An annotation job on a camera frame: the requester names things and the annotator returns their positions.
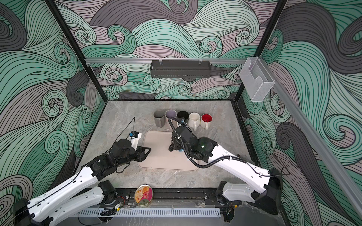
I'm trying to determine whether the grey upside-down mug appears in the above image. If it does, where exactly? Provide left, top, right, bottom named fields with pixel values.
left=153, top=110, right=166, bottom=128

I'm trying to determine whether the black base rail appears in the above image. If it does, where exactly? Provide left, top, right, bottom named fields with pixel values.
left=113, top=187, right=255, bottom=205

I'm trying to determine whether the beige rectangular tray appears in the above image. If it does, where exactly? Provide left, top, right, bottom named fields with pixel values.
left=139, top=131, right=197, bottom=171

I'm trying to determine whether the aluminium rail wall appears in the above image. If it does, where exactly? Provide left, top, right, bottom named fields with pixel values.
left=260, top=59, right=362, bottom=217
left=85, top=57, right=246, bottom=65

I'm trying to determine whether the clear acrylic wall holder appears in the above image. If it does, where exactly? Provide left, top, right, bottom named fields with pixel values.
left=239, top=57, right=275, bottom=102

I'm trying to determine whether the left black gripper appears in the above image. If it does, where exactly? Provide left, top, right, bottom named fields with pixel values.
left=115, top=145, right=152, bottom=169

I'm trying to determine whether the black mug white base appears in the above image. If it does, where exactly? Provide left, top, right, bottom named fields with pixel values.
left=177, top=111, right=189, bottom=122

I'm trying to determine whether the aluminium rail right wall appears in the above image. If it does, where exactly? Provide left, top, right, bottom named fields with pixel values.
left=260, top=59, right=362, bottom=217

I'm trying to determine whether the black wall shelf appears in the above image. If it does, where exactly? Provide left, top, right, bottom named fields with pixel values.
left=150, top=61, right=211, bottom=78

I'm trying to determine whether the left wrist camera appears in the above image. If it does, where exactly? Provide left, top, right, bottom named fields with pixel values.
left=129, top=131, right=142, bottom=150

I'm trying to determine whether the pink upside-down mug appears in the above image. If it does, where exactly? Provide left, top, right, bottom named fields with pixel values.
left=165, top=109, right=177, bottom=126

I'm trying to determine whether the black speckled upside-down mug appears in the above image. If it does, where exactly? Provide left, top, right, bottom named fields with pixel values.
left=168, top=144, right=174, bottom=152

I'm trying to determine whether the round colourful tin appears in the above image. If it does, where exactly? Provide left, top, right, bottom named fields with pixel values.
left=134, top=185, right=154, bottom=207

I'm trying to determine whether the cream mug red inside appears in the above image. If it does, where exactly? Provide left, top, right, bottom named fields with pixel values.
left=200, top=114, right=213, bottom=130

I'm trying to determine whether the white slotted cable duct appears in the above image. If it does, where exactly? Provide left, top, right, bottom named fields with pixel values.
left=74, top=207, right=221, bottom=218

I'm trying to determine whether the aluminium rail back wall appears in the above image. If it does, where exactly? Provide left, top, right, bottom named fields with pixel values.
left=85, top=57, right=246, bottom=65

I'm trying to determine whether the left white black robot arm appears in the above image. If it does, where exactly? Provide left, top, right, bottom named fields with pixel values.
left=12, top=139, right=152, bottom=226

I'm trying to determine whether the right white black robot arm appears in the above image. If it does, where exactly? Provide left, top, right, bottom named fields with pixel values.
left=172, top=126, right=283, bottom=215

